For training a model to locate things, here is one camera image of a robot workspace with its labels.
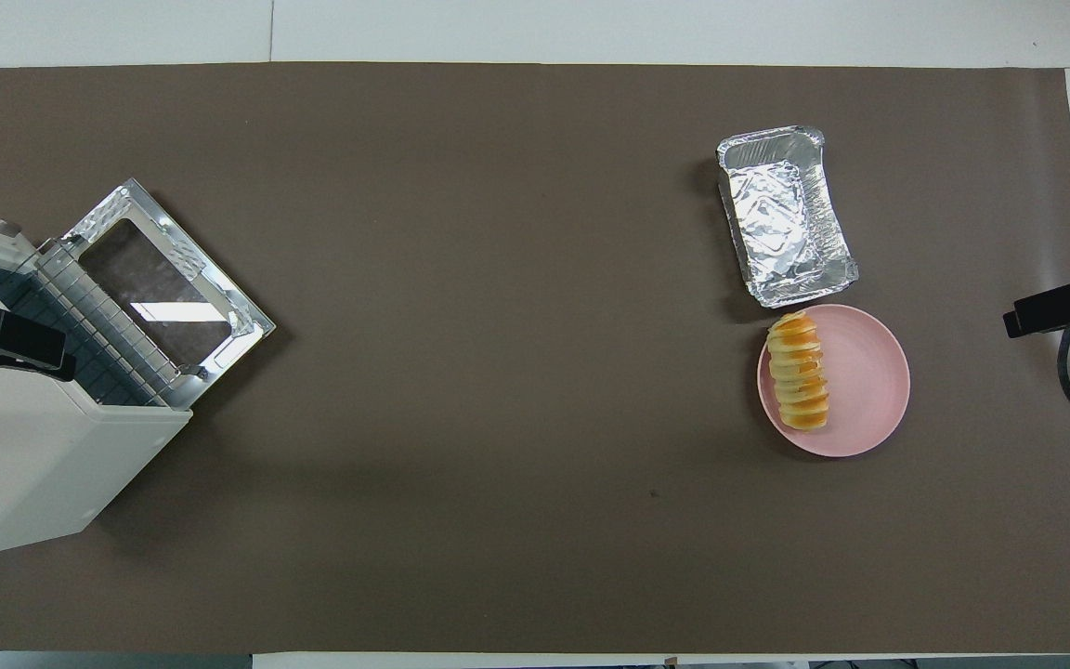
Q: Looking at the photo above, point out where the sliced bread loaf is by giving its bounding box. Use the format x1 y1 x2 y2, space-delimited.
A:
766 311 830 432

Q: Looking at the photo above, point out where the aluminium foil tray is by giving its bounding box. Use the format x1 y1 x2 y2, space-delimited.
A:
716 125 859 309

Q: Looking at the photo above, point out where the cream white toaster oven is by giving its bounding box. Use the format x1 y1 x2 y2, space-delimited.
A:
0 200 194 560

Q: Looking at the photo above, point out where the glass oven door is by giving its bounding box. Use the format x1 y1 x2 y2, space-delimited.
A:
38 178 276 410

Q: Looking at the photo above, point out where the pink round plate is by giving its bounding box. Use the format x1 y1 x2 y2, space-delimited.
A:
756 303 911 458

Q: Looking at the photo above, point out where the brown table mat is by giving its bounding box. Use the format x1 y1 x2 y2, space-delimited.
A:
0 63 1070 656

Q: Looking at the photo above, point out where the oven wire rack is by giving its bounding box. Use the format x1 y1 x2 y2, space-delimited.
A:
33 240 192 410

